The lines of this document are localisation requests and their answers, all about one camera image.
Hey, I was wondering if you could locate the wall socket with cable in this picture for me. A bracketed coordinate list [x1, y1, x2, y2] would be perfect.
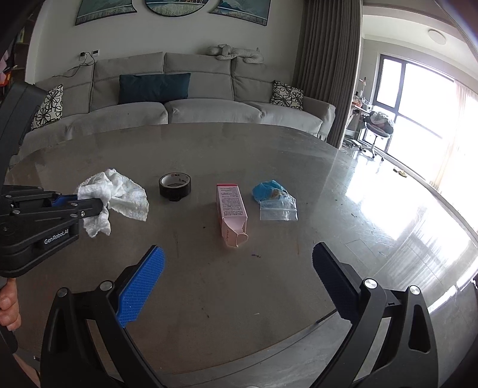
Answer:
[79, 49, 100, 65]

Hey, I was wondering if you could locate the white tissue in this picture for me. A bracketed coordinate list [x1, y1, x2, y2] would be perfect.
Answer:
[76, 169, 149, 238]

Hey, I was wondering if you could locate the ceiling lamp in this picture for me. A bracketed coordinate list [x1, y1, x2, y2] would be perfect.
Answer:
[427, 29, 447, 45]

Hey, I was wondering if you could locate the cluttered desk by window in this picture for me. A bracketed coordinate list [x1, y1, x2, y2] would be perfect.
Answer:
[344, 77, 371, 149]

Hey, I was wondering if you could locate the small clear zip bag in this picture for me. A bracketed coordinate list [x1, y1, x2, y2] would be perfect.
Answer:
[259, 195, 298, 221]

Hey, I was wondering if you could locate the blue glove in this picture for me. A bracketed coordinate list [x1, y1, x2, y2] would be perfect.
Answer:
[252, 180, 288, 203]

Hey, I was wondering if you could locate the grey plush toy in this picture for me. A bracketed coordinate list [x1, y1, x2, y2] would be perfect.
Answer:
[205, 44, 264, 64]

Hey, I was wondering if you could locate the floral cushion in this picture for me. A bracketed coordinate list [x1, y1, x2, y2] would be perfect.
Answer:
[270, 80, 304, 111]
[31, 84, 64, 130]

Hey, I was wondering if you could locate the left wall painting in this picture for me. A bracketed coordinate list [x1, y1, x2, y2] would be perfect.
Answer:
[75, 0, 137, 25]

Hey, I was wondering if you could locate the floral cushion left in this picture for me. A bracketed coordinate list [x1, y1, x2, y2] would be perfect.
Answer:
[31, 84, 64, 130]

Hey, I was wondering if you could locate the pink carton box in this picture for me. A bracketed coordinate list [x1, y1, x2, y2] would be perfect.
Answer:
[216, 184, 249, 248]

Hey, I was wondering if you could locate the office chair with clothes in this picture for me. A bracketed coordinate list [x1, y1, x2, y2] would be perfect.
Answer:
[361, 111, 395, 158]

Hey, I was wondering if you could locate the teal cushion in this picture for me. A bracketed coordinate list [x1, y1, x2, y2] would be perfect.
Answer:
[118, 73, 191, 104]

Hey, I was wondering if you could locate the round wall painting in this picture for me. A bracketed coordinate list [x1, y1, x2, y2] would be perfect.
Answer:
[144, 0, 208, 17]

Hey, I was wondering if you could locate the right wall painting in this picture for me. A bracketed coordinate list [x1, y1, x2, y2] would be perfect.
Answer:
[209, 0, 271, 26]

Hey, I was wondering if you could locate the person's left hand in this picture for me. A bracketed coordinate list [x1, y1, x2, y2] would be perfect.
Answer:
[0, 279, 21, 331]

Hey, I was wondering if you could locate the grey curtain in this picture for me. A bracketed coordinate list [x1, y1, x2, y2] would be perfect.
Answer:
[292, 0, 363, 149]

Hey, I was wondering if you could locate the grey sectional sofa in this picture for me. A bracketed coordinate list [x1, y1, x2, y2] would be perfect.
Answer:
[10, 52, 335, 165]

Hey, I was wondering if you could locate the floral cushion right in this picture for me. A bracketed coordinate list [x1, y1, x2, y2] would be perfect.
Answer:
[270, 80, 304, 111]

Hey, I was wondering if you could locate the black tape roll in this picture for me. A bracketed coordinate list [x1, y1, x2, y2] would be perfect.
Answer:
[159, 172, 192, 201]

